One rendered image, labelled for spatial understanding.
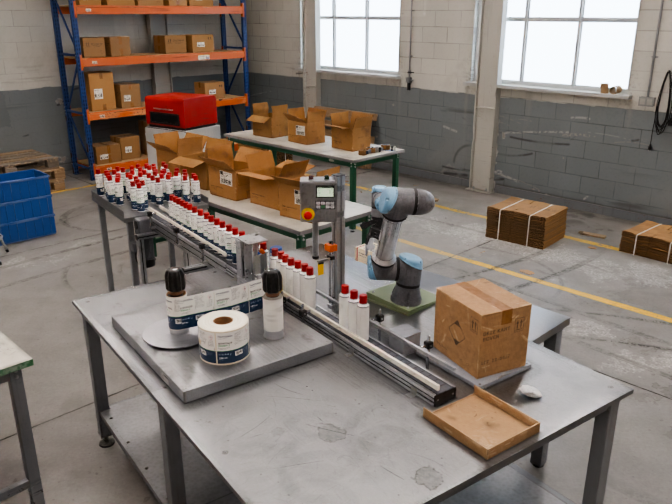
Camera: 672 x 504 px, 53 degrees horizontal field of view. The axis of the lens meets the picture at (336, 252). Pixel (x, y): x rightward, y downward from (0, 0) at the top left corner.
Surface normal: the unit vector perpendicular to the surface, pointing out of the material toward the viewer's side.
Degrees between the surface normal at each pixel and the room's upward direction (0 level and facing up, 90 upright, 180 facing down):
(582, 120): 90
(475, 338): 90
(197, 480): 1
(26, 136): 90
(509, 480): 1
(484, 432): 0
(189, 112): 90
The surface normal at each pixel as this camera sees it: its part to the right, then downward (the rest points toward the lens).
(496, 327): 0.44, 0.30
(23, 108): 0.70, 0.24
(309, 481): 0.00, -0.94
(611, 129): -0.71, 0.24
